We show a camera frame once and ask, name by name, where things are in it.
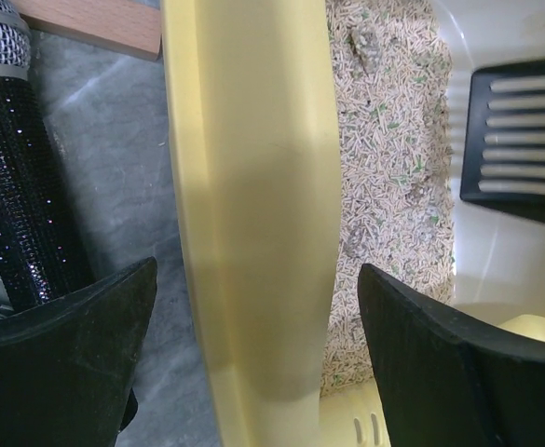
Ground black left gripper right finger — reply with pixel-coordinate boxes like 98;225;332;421
358;264;545;446

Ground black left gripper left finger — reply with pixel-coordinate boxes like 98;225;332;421
0;257;157;446

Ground black slotted litter scoop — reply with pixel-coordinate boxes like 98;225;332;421
459;59;545;224

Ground yellow litter box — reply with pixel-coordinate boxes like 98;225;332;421
161;1;545;446

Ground cat litter pellets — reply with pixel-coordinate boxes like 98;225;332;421
320;1;455;396

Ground black glitter microphone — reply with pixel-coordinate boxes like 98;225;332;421
0;1;95;312

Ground wooden block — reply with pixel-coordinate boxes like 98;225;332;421
14;0;161;61

